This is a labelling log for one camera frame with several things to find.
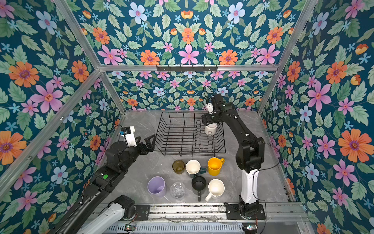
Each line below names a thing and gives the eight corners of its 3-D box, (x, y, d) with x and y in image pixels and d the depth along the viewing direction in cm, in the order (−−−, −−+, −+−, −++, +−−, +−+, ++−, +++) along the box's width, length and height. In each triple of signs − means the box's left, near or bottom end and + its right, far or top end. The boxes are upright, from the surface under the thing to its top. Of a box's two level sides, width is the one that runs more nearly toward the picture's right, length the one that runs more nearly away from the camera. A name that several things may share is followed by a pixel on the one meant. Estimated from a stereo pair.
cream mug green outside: (191, 183, 85) (190, 177, 76) (184, 171, 89) (182, 164, 81) (205, 174, 88) (205, 168, 80) (197, 163, 93) (197, 155, 84)
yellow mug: (207, 175, 88) (208, 169, 81) (207, 163, 93) (208, 156, 86) (223, 175, 88) (226, 169, 81) (222, 163, 93) (224, 156, 86)
